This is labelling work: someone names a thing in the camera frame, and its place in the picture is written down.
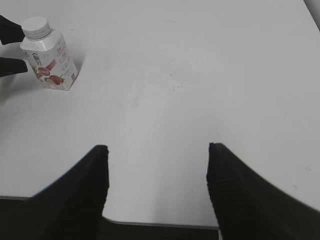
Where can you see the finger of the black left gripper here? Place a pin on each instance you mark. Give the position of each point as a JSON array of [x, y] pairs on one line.
[[10, 32], [12, 66]]

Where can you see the white strawberry yogurt bottle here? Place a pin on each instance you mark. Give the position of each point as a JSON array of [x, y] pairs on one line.
[[50, 61]]

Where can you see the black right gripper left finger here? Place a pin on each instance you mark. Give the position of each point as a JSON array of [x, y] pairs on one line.
[[69, 209]]

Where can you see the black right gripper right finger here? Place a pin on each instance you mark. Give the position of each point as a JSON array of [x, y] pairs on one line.
[[248, 207]]

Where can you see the white plastic bottle cap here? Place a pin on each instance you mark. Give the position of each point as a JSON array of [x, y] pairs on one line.
[[36, 27]]

